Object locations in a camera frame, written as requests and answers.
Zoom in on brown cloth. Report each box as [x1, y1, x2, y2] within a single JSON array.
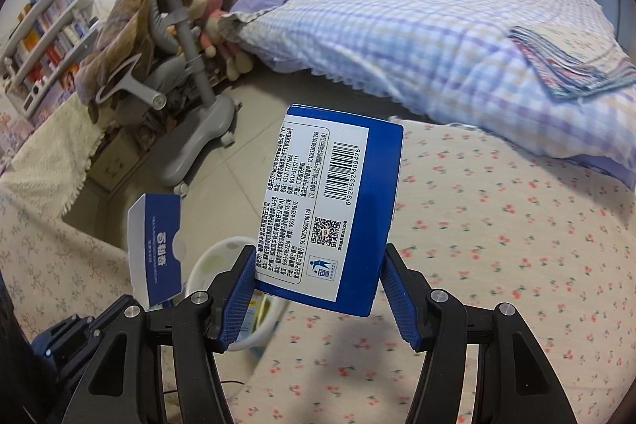
[[74, 0, 202, 108]]

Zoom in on cream fringed blanket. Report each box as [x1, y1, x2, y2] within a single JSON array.
[[0, 103, 108, 227]]

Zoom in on beige plush toy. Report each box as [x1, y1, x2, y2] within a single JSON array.
[[223, 50, 255, 82]]

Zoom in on pale floral blanket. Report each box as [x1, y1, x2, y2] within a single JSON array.
[[0, 193, 146, 405]]

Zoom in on folded striped blanket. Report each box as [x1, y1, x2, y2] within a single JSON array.
[[507, 24, 636, 103]]

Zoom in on blue plaid quilt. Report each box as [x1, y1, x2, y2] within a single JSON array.
[[219, 0, 636, 187]]

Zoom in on white bookshelf with books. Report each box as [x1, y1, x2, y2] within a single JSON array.
[[0, 0, 101, 128]]

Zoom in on white plastic bin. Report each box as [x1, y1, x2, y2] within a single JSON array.
[[185, 235, 289, 352]]

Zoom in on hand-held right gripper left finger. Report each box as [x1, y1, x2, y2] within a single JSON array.
[[62, 245, 256, 424]]

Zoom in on blue cardboard box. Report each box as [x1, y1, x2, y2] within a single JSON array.
[[254, 105, 404, 318]]

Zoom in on grey swivel chair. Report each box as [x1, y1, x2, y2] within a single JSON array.
[[89, 0, 243, 197]]

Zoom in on blue white carton sleeve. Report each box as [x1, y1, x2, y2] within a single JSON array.
[[127, 193, 187, 308]]

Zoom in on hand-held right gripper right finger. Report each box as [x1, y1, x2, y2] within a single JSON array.
[[380, 244, 580, 424]]

